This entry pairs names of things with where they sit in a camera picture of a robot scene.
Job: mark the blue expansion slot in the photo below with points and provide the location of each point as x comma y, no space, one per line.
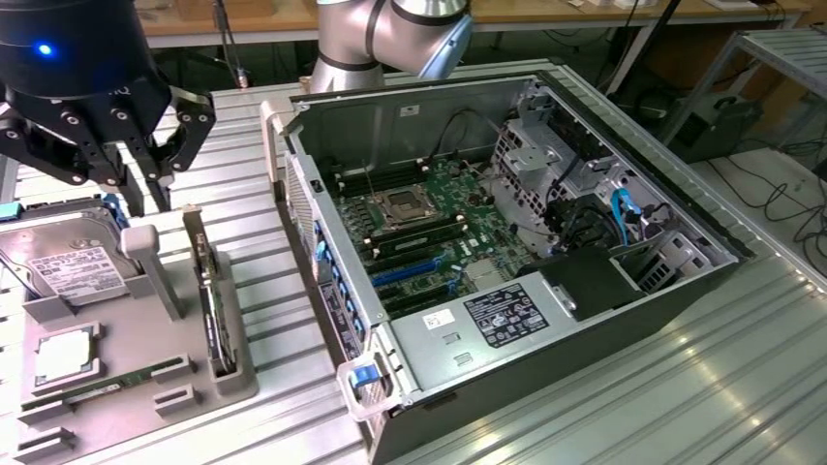
408,272

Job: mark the perforated metal disk bay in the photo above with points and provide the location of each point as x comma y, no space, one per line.
526,179

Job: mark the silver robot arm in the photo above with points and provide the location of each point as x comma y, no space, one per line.
382,34

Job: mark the silver CPU chip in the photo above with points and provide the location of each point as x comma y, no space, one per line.
63,357

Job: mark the green motherboard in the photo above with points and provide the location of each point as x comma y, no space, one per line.
478,213

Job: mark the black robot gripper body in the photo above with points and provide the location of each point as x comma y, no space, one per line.
71,72

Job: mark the metal slat shelf frame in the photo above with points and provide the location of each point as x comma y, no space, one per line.
782,48

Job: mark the empty black RAM slot bank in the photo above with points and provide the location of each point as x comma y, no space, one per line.
385,176

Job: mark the open black PC case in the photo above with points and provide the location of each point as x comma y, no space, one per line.
646,310

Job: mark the green RAM stick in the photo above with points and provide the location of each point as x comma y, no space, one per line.
103,385

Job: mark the black expansion slot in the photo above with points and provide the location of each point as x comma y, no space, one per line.
417,295

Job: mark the silver chipset heat sink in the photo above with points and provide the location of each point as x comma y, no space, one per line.
489,271

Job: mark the blue case latch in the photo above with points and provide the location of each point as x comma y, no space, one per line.
364,377

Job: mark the wooden desk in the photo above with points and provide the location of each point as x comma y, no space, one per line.
517,12

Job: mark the silver power supply with label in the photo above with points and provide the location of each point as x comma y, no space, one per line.
440,353

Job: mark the black box device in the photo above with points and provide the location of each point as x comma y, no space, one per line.
717,128

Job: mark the installed black RAM stick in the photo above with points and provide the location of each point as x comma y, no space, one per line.
421,239

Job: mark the black plastic air shroud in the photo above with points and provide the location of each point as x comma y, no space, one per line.
589,283

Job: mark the silver hard disk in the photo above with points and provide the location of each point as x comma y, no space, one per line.
65,257

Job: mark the CPU socket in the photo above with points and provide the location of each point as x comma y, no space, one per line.
404,204

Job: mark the blue disk connector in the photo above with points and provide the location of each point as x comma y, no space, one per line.
10,212

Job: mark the thin metal locking lever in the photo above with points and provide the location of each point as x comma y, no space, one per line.
372,179

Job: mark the thin graphics card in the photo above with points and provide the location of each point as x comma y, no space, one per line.
214,290

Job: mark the grey parts rack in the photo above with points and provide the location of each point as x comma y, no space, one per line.
123,349

